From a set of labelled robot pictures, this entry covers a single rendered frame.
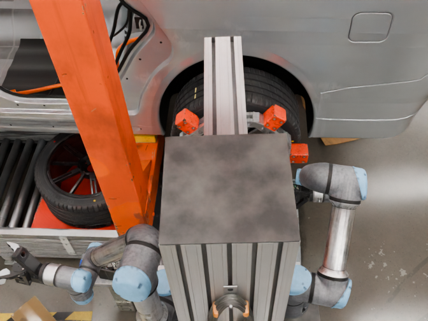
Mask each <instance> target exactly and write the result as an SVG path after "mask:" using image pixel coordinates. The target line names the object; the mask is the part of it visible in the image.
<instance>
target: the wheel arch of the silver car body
mask: <svg viewBox="0 0 428 321"><path fill-rule="evenodd" d="M242 55H243V67H249V68H254V69H259V70H263V71H265V72H268V73H270V74H272V75H273V76H276V77H278V78H279V79H280V80H282V81H283V82H284V83H286V84H287V85H288V87H290V89H291V90H292V91H293V93H294V94H298V95H300V96H302V97H303V98H304V101H305V107H306V123H307V131H308V137H309V138H310V137H311V135H312V134H313V131H314V128H315V121H316V112H315V105H314V102H313V99H312V97H311V94H310V92H309V91H308V89H307V88H306V86H305V85H304V83H303V82H302V81H301V80H300V79H299V78H298V77H297V76H296V75H295V74H294V73H292V72H291V71H289V70H288V69H287V68H285V67H283V66H281V65H279V64H277V63H275V62H273V61H271V60H268V59H265V58H262V57H258V56H254V55H246V54H242ZM203 72H204V59H202V60H199V61H197V62H195V63H192V64H191V65H189V66H187V67H185V68H184V69H182V70H181V71H180V72H178V73H177V74H176V75H175V76H174V77H173V78H172V79H171V80H170V81H169V82H168V84H167V85H166V86H165V88H164V90H163V91H162V94H161V96H160V99H159V103H158V107H157V122H158V126H159V129H160V132H161V134H162V135H165V132H166V123H167V119H168V110H169V102H170V99H171V96H172V95H173V94H176V93H179V92H180V91H181V89H182V88H183V87H184V85H185V84H187V82H189V81H190V80H191V79H193V78H194V77H196V76H197V75H200V74H201V73H203Z"/></svg>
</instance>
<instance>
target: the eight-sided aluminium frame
mask: <svg viewBox="0 0 428 321"><path fill-rule="evenodd" d="M246 120H247V127H254V128H257V129H258V130H260V131H261V132H263V133H264V134H272V133H286V134H287V142H288V147H289V156H290V150H291V135H290V134H289V133H288V132H286V131H284V130H283V129H282V128H280V127H279V128H278V129H277V130H276V131H272V130H270V129H268V128H267V127H264V115H263V114H261V113H259V112H254V111H253V112H247V113H246ZM202 134H204V117H203V118H201V119H199V128H198V129H197V130H196V131H194V132H193V133H191V134H189V135H188V134H187V133H185V132H183V131H182V132H181V133H180V136H201V135H202Z"/></svg>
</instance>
